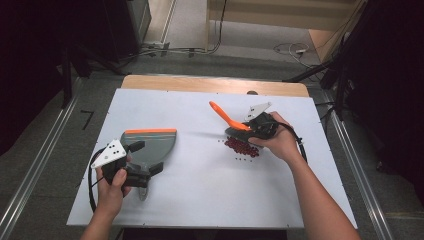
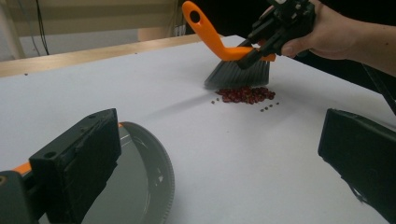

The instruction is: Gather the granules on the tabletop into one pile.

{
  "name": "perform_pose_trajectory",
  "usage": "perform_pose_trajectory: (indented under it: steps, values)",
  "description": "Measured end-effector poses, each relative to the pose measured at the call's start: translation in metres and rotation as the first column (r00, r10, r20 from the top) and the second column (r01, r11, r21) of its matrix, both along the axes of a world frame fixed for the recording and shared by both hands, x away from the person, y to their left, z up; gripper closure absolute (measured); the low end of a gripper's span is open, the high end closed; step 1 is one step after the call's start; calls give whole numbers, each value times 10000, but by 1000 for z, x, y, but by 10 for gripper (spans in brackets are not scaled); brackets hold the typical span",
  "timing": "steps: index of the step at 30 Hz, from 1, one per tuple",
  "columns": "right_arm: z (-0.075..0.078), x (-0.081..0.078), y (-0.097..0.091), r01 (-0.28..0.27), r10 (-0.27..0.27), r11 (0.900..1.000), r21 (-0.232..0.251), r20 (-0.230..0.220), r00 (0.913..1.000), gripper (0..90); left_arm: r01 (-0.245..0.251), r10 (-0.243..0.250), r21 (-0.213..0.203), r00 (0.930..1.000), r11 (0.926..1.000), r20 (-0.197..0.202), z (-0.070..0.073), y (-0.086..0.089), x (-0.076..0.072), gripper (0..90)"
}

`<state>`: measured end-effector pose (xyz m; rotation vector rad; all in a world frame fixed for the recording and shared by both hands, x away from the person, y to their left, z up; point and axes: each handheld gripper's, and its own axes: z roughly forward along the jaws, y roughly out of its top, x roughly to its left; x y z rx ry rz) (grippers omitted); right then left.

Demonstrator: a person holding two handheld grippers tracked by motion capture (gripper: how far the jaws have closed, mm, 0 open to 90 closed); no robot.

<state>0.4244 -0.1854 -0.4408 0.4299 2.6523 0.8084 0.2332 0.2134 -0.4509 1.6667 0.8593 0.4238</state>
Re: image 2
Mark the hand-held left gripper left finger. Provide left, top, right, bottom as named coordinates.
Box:
left=29, top=107, right=122, bottom=223

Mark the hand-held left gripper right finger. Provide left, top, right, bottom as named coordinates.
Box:
left=318, top=107, right=396, bottom=224

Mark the orange brush with grey bristles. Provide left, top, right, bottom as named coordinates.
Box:
left=181, top=0, right=277, bottom=91

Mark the pile of red kidney beans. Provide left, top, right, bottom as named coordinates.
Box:
left=215, top=86, right=276, bottom=105

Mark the grey dustpan with orange rim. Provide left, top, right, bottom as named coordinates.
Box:
left=12, top=121, right=176, bottom=224

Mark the black strap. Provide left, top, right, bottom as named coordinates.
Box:
left=361, top=63, right=396, bottom=116

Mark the black cable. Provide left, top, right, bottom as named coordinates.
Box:
left=35, top=0, right=50, bottom=56

